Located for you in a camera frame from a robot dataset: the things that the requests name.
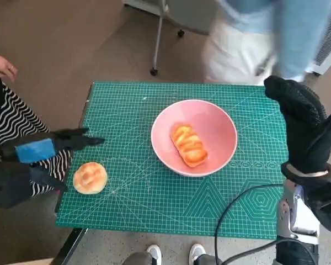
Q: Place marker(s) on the person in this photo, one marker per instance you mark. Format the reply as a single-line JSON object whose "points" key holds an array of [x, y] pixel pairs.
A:
{"points": [[13, 116], [292, 41]]}

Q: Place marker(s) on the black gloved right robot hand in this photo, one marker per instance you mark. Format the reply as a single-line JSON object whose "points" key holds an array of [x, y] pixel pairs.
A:
{"points": [[306, 132]]}

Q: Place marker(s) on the round toy bread bun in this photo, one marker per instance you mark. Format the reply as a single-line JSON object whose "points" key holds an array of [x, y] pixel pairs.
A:
{"points": [[90, 178]]}

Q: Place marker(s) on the grey leg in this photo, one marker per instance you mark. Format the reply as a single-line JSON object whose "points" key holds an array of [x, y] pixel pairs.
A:
{"points": [[209, 260], [138, 259]]}

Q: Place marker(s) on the green cutting mat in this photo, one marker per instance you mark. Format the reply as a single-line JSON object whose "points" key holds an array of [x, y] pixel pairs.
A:
{"points": [[127, 110]]}

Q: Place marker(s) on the pink bowl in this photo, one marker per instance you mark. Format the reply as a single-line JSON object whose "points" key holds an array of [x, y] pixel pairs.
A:
{"points": [[209, 124]]}

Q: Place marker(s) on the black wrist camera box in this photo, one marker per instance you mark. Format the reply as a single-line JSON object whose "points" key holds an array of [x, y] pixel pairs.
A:
{"points": [[8, 185], [328, 207]]}

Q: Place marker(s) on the white shoe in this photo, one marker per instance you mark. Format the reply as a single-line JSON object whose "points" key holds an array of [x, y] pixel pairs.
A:
{"points": [[153, 252], [196, 251]]}

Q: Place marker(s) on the grey chair with casters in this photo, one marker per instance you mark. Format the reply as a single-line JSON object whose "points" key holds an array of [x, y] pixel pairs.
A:
{"points": [[187, 16]]}

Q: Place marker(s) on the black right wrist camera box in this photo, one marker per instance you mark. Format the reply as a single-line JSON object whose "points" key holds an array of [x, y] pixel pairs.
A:
{"points": [[328, 207]]}

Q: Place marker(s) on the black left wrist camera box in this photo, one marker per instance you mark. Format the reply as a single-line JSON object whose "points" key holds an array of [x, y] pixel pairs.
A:
{"points": [[8, 185]]}

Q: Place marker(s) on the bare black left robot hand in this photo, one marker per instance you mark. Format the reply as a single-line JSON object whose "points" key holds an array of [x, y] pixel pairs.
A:
{"points": [[36, 150]]}

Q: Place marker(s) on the large white mesh cabinet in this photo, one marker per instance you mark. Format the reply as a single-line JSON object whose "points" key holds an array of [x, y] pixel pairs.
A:
{"points": [[328, 41]]}

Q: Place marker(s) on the long twisted toy bread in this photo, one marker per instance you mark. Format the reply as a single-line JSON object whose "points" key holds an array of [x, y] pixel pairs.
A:
{"points": [[189, 146]]}

